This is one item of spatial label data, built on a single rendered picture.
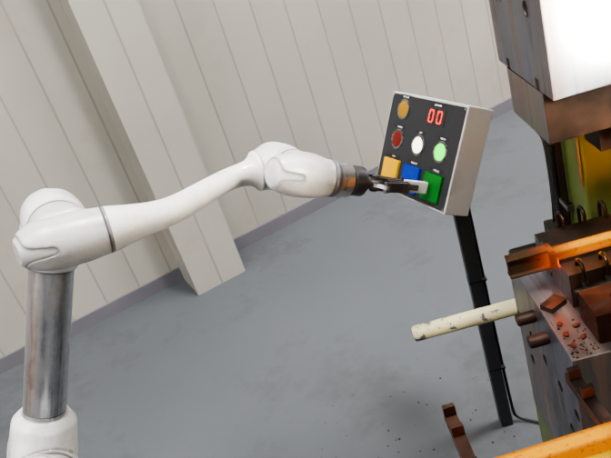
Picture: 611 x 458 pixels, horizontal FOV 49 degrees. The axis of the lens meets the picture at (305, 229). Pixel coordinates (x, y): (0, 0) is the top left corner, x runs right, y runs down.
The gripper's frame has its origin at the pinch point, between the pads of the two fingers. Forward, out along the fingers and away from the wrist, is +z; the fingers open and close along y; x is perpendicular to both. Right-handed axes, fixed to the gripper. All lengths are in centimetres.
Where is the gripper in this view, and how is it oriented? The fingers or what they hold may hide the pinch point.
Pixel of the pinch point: (415, 186)
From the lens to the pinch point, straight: 176.3
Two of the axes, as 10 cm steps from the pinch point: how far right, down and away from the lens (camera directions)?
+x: 1.8, -9.6, -2.3
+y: 4.4, 2.9, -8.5
